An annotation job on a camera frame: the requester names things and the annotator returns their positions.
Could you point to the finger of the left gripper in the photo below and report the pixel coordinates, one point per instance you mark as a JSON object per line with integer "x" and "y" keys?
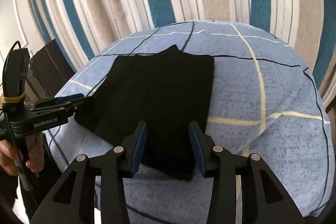
{"x": 59, "y": 109}
{"x": 57, "y": 100}

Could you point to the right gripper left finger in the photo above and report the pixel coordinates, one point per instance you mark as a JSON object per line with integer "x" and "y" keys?
{"x": 71, "y": 199}

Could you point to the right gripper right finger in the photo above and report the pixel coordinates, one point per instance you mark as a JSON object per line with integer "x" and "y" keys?
{"x": 264, "y": 198}

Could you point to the black pants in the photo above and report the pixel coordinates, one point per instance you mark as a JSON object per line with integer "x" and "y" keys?
{"x": 167, "y": 91}

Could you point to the person's left hand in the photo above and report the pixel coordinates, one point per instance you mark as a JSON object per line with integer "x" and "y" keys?
{"x": 36, "y": 156}

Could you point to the dark radiator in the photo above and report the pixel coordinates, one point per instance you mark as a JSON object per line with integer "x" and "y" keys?
{"x": 48, "y": 72}

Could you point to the blue checked bed sheet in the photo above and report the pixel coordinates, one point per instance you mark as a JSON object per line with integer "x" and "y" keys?
{"x": 264, "y": 101}

